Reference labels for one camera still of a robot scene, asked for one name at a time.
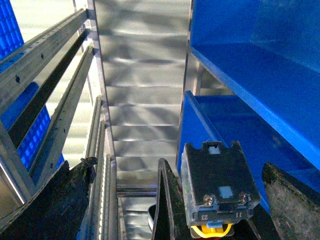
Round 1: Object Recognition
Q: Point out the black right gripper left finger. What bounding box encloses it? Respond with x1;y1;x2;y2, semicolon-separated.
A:
0;157;98;240

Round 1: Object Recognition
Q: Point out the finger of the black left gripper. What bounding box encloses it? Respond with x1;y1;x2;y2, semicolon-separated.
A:
151;158;190;240

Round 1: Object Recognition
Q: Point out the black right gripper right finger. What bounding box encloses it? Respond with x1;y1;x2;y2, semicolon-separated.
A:
262;162;320;240

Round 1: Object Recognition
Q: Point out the metal upper shelf frame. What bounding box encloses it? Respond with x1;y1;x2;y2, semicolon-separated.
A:
0;9;96;207

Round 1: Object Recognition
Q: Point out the blue upper shelf bin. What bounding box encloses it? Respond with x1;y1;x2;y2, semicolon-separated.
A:
190;0;320;167

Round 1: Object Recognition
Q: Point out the blue right plastic bin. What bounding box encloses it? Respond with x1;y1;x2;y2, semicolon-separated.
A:
178;91;320;212

